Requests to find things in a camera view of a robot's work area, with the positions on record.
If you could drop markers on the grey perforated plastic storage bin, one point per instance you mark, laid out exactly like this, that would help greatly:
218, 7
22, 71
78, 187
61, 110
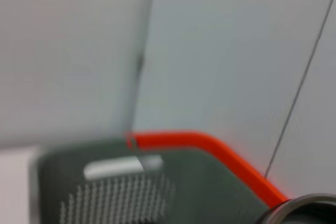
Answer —
197, 182

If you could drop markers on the glass teacup with black base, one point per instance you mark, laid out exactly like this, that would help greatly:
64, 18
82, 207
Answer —
302, 200

